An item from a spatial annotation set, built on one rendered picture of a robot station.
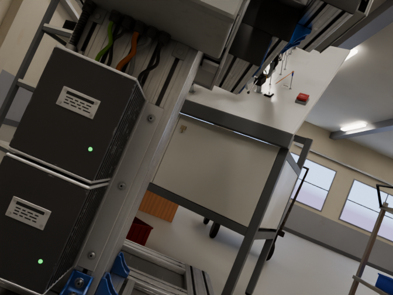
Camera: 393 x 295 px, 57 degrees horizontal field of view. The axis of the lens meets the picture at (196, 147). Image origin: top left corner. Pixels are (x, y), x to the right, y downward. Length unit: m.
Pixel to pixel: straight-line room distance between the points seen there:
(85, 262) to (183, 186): 1.11
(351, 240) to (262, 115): 11.28
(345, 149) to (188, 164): 11.02
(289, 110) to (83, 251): 1.32
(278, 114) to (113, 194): 1.21
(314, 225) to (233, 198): 10.68
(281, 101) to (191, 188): 0.63
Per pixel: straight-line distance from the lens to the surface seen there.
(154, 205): 3.60
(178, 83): 0.74
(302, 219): 12.19
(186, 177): 1.80
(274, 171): 1.69
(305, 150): 2.26
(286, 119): 1.76
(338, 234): 12.68
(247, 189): 1.70
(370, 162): 13.02
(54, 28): 2.61
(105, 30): 0.78
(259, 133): 1.69
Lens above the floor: 0.53
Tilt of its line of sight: 4 degrees up
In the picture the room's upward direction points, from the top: 23 degrees clockwise
